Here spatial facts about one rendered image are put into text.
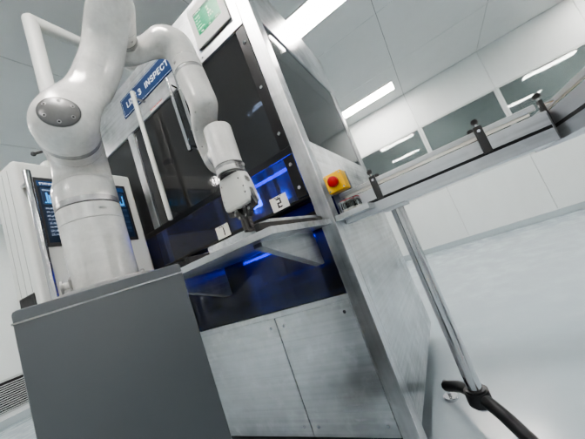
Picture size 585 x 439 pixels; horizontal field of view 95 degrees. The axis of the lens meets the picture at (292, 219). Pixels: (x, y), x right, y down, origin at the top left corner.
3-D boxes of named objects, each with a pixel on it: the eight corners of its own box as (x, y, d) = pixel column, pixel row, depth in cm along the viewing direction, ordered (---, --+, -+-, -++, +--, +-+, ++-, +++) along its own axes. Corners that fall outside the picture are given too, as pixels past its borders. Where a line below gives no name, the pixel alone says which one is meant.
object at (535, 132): (344, 225, 107) (330, 188, 109) (355, 222, 121) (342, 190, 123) (563, 137, 75) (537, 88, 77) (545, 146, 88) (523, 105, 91)
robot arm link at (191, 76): (171, 98, 90) (206, 178, 87) (176, 61, 77) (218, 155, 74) (198, 97, 95) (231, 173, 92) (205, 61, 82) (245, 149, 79)
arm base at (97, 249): (40, 305, 45) (17, 202, 47) (62, 308, 60) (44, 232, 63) (162, 268, 56) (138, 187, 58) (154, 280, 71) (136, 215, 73)
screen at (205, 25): (200, 50, 128) (187, 15, 130) (231, 18, 117) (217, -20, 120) (198, 50, 126) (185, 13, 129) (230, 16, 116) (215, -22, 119)
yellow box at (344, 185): (336, 195, 105) (329, 178, 106) (353, 187, 102) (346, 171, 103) (329, 194, 99) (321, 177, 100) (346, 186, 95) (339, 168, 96)
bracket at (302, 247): (318, 265, 103) (305, 233, 105) (325, 263, 102) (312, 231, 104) (268, 290, 74) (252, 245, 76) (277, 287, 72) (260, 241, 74)
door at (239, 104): (218, 191, 128) (184, 84, 136) (291, 146, 108) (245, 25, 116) (218, 191, 128) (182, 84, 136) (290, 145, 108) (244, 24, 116)
